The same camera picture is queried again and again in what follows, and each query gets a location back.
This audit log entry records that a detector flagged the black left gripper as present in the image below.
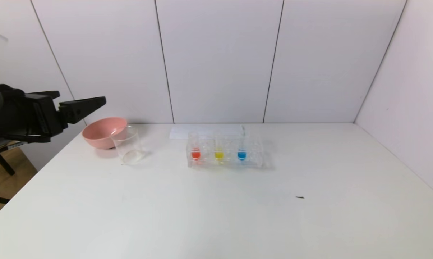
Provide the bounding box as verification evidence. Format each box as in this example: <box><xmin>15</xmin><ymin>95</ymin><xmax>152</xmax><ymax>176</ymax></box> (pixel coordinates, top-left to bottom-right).
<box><xmin>0</xmin><ymin>90</ymin><xmax>106</xmax><ymax>140</ymax></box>

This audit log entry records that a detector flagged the test tube with red pigment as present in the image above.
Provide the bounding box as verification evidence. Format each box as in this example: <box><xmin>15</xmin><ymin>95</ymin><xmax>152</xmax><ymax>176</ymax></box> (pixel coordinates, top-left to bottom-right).
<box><xmin>190</xmin><ymin>131</ymin><xmax>202</xmax><ymax>162</ymax></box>

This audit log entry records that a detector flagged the clear glass beaker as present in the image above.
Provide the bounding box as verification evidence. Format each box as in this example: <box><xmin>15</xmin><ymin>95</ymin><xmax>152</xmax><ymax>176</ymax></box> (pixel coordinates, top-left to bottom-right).
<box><xmin>110</xmin><ymin>126</ymin><xmax>146</xmax><ymax>166</ymax></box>

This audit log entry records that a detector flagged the test tube with yellow pigment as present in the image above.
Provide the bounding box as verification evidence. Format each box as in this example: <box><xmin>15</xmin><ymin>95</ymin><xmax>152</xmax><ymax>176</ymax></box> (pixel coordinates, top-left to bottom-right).
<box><xmin>214</xmin><ymin>130</ymin><xmax>225</xmax><ymax>162</ymax></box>

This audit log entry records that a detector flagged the test tube with blue pigment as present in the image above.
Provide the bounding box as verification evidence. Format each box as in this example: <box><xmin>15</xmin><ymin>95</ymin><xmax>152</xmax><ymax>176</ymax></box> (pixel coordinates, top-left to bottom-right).
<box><xmin>237</xmin><ymin>126</ymin><xmax>247</xmax><ymax>162</ymax></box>

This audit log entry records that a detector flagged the clear acrylic test tube rack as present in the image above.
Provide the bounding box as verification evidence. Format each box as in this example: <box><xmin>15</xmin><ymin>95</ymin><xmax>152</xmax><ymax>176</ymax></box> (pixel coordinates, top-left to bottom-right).
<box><xmin>186</xmin><ymin>130</ymin><xmax>264</xmax><ymax>169</ymax></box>

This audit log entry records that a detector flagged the pink plastic bowl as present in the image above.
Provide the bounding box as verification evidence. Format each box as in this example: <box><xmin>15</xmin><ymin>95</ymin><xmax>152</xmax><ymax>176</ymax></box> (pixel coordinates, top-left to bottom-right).
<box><xmin>82</xmin><ymin>117</ymin><xmax>128</xmax><ymax>150</ymax></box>

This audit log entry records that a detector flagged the black stand leg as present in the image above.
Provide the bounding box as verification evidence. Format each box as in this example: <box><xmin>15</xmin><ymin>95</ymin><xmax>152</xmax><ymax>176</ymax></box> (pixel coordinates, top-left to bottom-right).
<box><xmin>0</xmin><ymin>148</ymin><xmax>15</xmax><ymax>177</ymax></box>

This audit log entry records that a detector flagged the white paper sheet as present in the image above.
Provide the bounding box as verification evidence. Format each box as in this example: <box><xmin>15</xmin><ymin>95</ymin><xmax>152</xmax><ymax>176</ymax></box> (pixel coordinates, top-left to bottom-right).
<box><xmin>169</xmin><ymin>124</ymin><xmax>245</xmax><ymax>140</ymax></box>

